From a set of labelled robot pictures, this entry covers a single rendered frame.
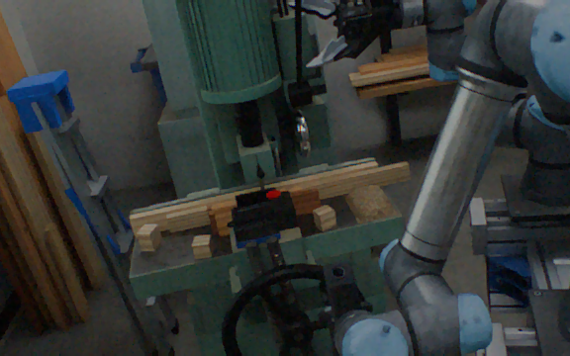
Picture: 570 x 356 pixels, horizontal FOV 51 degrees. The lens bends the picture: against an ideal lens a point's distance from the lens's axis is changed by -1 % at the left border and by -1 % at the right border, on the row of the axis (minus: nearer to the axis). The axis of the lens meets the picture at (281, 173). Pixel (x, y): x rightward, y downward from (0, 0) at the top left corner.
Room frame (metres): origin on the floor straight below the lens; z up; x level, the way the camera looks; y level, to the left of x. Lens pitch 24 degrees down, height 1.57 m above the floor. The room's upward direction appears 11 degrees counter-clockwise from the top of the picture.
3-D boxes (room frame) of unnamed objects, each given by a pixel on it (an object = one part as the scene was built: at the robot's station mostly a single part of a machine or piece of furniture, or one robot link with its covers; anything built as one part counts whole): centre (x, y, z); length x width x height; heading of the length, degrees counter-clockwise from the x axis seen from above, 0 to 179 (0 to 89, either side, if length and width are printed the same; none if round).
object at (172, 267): (1.17, 0.06, 0.87); 0.61 x 0.30 x 0.06; 94
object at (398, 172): (1.29, -0.01, 0.92); 0.58 x 0.02 x 0.04; 94
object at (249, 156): (1.30, 0.05, 1.03); 0.14 x 0.07 x 0.09; 4
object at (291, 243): (1.09, 0.06, 0.92); 0.15 x 0.13 x 0.09; 94
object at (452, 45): (1.18, -0.39, 1.22); 0.11 x 0.08 x 0.11; 43
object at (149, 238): (1.21, 0.32, 0.92); 0.04 x 0.04 x 0.05; 69
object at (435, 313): (0.64, -0.17, 1.02); 0.11 x 0.11 x 0.08; 4
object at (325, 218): (1.15, -0.07, 0.92); 0.04 x 0.03 x 0.04; 112
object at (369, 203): (1.21, -0.18, 0.92); 0.14 x 0.09 x 0.04; 4
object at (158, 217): (1.30, 0.07, 0.93); 0.60 x 0.02 x 0.05; 94
